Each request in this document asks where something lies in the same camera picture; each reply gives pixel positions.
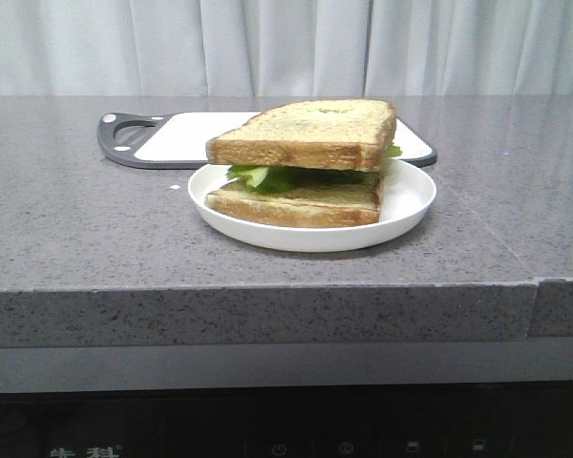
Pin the white curtain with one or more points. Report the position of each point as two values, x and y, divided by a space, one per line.
276 48

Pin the green lettuce leaf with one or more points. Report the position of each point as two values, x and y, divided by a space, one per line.
342 172

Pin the white round plate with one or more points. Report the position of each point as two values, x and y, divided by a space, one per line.
408 192

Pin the black appliance control panel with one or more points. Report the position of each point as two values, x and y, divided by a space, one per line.
461 420

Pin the toasted bread slice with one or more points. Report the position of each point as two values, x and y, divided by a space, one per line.
314 205
348 134

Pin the white cutting board grey rim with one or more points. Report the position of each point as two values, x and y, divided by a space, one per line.
163 142

